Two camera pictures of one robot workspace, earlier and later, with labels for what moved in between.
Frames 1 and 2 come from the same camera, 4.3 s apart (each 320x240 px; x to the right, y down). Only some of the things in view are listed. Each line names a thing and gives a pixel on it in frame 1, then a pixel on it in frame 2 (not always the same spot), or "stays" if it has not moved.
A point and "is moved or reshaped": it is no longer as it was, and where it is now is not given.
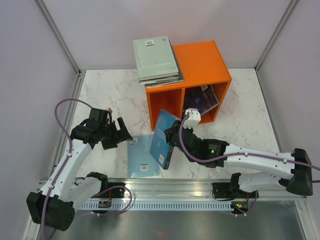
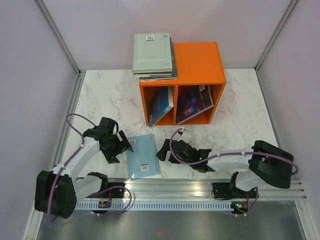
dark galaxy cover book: (201, 98) is moved or reshaped
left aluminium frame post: (59, 35) stays
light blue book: (140, 162) stays
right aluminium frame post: (280, 24) stays
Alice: (154, 85) → (174, 74)
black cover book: (180, 76) → (149, 75)
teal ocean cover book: (160, 150) → (160, 101)
